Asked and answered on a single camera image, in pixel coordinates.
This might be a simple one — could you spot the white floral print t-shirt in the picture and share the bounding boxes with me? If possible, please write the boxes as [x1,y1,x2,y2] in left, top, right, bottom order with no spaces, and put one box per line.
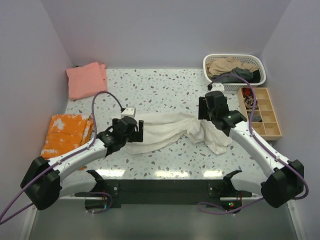
[124,112,233,155]

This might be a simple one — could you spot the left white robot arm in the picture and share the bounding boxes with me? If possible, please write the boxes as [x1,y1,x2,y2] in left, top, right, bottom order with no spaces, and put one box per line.
[20,116,144,211]

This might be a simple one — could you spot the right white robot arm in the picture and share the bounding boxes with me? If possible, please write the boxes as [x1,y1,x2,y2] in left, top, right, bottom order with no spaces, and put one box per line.
[198,91,309,208]

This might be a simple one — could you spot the red black patterned socks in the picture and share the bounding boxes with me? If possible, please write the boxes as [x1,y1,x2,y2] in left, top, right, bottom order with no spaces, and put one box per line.
[241,88,254,99]

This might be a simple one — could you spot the black white patterned socks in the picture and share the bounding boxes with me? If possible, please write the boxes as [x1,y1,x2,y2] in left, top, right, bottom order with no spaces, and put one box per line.
[244,98,259,110]

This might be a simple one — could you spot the beige garment in basket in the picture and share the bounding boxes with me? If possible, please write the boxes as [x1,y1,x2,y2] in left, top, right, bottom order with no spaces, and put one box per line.
[205,57,259,77]

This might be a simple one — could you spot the dark grey garment in basket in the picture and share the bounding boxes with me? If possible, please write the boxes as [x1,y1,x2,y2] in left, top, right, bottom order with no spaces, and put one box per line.
[211,67,261,84]

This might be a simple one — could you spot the dark grey socks in tray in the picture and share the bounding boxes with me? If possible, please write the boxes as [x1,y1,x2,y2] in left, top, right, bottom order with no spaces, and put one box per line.
[247,111,263,123]

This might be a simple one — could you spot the folded orange tie-dye t-shirt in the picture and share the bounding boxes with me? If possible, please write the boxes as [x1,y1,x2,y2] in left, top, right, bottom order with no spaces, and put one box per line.
[40,114,94,160]

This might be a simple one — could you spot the folded pink t-shirt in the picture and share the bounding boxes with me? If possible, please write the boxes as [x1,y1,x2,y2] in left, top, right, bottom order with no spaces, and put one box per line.
[66,62,107,100]

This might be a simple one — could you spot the wooden compartment organizer tray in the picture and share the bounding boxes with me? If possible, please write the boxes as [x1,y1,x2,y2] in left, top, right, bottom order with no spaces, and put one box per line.
[237,87,282,141]

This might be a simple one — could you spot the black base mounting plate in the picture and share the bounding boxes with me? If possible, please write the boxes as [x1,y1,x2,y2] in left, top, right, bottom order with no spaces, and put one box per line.
[75,179,252,210]

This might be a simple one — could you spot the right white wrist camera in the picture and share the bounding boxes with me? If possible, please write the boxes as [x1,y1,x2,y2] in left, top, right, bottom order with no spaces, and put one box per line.
[207,82,225,93]

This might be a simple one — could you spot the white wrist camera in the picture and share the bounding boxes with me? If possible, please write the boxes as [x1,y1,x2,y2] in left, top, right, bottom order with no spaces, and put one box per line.
[120,106,136,119]
[207,82,225,93]

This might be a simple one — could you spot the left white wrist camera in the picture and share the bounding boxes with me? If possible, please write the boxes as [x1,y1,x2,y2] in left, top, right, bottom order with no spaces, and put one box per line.
[120,106,136,119]

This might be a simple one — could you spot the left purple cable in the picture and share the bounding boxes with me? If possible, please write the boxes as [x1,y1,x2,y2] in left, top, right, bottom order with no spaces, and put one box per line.
[0,91,126,225]

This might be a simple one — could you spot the aluminium rail frame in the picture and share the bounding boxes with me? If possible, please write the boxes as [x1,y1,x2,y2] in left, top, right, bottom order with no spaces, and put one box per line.
[19,196,86,240]

